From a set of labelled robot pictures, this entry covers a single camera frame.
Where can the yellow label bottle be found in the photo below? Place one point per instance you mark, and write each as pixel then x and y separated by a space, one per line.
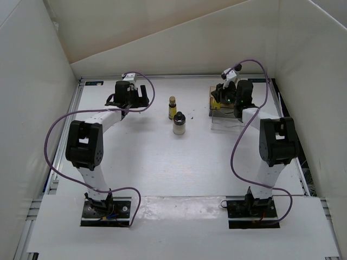
pixel 215 105
pixel 172 107

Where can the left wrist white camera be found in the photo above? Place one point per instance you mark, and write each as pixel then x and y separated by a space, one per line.
pixel 130 77

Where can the red label sauce bottle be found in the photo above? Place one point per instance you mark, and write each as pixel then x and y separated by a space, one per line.
pixel 237 69

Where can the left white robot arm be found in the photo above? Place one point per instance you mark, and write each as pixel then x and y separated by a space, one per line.
pixel 85 144

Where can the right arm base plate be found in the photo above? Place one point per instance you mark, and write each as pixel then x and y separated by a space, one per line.
pixel 239 218

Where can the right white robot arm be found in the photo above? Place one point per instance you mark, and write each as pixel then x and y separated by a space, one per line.
pixel 278 146

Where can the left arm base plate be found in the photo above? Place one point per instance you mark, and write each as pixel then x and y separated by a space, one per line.
pixel 116 216

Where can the aluminium table frame rail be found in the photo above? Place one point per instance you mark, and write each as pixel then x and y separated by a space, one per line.
pixel 253 77

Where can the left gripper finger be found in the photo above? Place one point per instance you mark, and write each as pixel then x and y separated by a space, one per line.
pixel 141 90
pixel 144 91

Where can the white powder jar black cap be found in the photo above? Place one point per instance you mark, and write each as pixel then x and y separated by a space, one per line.
pixel 179 121

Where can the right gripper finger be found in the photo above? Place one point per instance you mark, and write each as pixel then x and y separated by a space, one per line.
pixel 219 87
pixel 216 95

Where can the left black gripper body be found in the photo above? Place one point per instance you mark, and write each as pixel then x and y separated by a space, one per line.
pixel 134 101

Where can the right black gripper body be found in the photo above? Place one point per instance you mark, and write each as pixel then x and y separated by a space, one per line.
pixel 230 93

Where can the tiered clear acrylic rack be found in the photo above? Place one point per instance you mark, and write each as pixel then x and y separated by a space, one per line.
pixel 223 119

